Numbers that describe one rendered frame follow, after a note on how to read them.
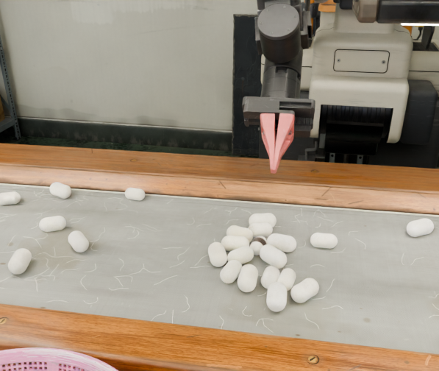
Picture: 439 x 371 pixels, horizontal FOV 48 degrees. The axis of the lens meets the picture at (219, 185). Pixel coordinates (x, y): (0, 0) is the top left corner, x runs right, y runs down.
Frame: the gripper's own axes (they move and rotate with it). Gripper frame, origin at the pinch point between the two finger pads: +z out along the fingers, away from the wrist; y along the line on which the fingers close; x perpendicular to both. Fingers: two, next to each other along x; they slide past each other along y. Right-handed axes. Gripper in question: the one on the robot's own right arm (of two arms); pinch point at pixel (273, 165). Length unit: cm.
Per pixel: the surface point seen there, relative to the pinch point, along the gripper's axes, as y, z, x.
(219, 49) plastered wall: -42, -134, 149
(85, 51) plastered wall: -119, -134, 155
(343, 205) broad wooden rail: 10.3, 2.2, 7.3
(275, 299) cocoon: 2.0, 20.1, -10.0
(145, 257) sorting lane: -14.8, 15.3, -3.3
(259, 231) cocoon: -1.1, 9.7, -0.1
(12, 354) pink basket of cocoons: -20.8, 28.8, -18.8
